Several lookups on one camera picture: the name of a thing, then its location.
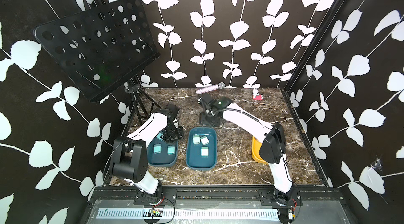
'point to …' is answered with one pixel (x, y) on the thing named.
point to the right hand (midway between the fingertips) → (202, 121)
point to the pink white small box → (255, 96)
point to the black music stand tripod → (133, 89)
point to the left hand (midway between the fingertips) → (181, 138)
